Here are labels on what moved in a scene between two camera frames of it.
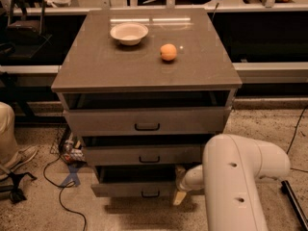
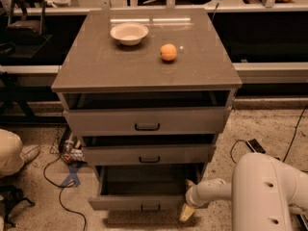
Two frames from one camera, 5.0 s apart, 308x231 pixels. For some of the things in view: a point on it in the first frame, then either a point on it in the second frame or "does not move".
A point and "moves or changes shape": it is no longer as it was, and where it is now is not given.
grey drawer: [135, 181] moves or changes shape
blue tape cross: [73, 175] does not move
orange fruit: [167, 52] does not move
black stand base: [15, 193] -> [12, 195]
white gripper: [187, 181] -> [192, 196]
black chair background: [25, 34] does not move
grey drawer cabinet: [144, 89] does not move
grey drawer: [144, 155] does not move
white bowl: [129, 33] does not move
